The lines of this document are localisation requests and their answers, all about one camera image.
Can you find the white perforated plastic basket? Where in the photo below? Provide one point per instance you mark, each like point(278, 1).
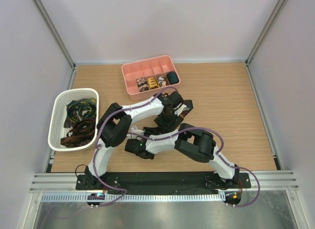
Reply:
point(56, 130)

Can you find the perforated metal cable rail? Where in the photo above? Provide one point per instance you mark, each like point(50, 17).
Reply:
point(98, 197)

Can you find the dark red patterned tie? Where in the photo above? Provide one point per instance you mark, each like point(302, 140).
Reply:
point(188, 102)

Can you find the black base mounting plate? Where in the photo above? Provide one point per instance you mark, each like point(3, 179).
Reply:
point(173, 183)

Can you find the left aluminium frame post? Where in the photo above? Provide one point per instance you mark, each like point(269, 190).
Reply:
point(44, 14)

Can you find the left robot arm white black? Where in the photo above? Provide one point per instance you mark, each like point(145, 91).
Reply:
point(143, 126)

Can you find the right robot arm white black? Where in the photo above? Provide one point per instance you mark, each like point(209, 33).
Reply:
point(195, 143)

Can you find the rolled dark teal tie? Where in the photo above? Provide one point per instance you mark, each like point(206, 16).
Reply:
point(172, 78)

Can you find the pink divided organizer tray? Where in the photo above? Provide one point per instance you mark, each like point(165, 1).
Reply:
point(155, 67)

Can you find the aluminium frame post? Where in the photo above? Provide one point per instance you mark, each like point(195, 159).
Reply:
point(266, 29)
point(44, 14)

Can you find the rolled yellow tie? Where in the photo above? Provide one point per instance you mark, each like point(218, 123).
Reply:
point(152, 83)

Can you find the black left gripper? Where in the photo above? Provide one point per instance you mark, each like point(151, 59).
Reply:
point(169, 126)

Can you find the rolled white floral tie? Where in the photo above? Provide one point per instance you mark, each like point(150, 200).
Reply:
point(162, 81)

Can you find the right aluminium frame post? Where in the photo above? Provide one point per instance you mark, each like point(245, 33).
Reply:
point(266, 29)

